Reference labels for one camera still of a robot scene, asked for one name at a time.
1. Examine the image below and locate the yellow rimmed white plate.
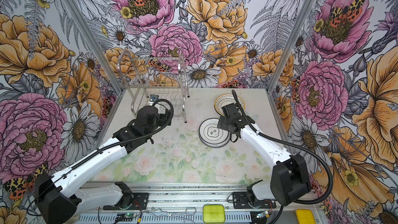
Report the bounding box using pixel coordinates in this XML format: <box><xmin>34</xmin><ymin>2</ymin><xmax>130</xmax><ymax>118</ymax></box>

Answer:
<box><xmin>214</xmin><ymin>94</ymin><xmax>236</xmax><ymax>116</ymax></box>

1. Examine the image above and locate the chrome wire dish rack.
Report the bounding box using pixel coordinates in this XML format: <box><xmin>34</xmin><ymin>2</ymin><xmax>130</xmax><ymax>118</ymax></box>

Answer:
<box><xmin>117</xmin><ymin>50</ymin><xmax>190</xmax><ymax>123</ymax></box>

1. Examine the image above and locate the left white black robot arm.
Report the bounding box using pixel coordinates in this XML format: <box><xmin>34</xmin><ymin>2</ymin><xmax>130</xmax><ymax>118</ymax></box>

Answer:
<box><xmin>34</xmin><ymin>99</ymin><xmax>174</xmax><ymax>224</ymax></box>

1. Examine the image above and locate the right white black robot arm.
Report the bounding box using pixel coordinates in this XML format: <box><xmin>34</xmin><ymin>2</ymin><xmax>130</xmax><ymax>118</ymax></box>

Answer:
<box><xmin>217</xmin><ymin>103</ymin><xmax>311</xmax><ymax>206</ymax></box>

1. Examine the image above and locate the green square lid box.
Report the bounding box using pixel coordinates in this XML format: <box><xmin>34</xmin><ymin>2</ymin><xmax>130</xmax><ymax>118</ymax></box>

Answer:
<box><xmin>203</xmin><ymin>204</ymin><xmax>226</xmax><ymax>224</ymax></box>

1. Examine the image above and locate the small green circuit board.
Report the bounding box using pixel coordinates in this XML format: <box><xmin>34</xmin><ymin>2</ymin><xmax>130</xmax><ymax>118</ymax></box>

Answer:
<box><xmin>115</xmin><ymin>213</ymin><xmax>137</xmax><ymax>222</ymax></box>

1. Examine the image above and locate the yellow box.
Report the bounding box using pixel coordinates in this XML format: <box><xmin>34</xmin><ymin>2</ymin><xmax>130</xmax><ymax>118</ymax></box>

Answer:
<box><xmin>295</xmin><ymin>209</ymin><xmax>317</xmax><ymax>224</ymax></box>

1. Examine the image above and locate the left black corrugated cable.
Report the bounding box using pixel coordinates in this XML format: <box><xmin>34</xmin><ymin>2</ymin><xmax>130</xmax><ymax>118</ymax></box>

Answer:
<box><xmin>26</xmin><ymin>99</ymin><xmax>175</xmax><ymax>215</ymax></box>

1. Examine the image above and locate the black corrugated cable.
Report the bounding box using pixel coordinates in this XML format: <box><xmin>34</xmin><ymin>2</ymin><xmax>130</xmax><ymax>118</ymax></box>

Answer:
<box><xmin>231</xmin><ymin>89</ymin><xmax>334</xmax><ymax>224</ymax></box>
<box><xmin>26</xmin><ymin>99</ymin><xmax>175</xmax><ymax>215</ymax></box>

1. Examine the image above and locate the right black corrugated cable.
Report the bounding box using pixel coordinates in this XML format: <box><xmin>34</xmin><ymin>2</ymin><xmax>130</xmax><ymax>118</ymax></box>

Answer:
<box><xmin>231</xmin><ymin>89</ymin><xmax>334</xmax><ymax>224</ymax></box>

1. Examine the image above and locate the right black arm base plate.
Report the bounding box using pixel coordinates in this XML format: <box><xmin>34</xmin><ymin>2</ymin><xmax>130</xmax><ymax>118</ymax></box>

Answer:
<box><xmin>232</xmin><ymin>192</ymin><xmax>276</xmax><ymax>209</ymax></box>

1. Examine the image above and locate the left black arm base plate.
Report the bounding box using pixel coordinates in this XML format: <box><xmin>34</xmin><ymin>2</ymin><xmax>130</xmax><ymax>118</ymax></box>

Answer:
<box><xmin>103</xmin><ymin>192</ymin><xmax>149</xmax><ymax>211</ymax></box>

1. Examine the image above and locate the bent metal wire hook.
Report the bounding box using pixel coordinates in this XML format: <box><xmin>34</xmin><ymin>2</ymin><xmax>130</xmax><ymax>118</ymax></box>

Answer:
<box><xmin>144</xmin><ymin>207</ymin><xmax>197</xmax><ymax>224</ymax></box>

